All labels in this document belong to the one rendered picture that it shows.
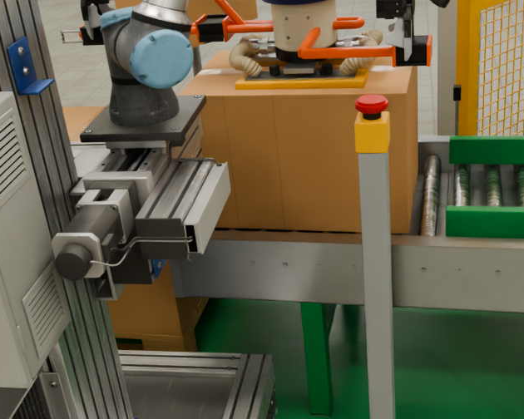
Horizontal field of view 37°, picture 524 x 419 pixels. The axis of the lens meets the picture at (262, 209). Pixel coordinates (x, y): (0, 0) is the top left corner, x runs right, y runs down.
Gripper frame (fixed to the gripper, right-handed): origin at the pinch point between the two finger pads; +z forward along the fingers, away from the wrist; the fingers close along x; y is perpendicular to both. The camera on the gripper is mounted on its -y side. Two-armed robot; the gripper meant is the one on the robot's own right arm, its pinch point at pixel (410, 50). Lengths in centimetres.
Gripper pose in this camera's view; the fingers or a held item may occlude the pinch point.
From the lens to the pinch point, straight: 186.0
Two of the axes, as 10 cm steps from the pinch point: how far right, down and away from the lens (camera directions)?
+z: 1.0, 8.8, 4.6
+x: -2.3, 4.7, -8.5
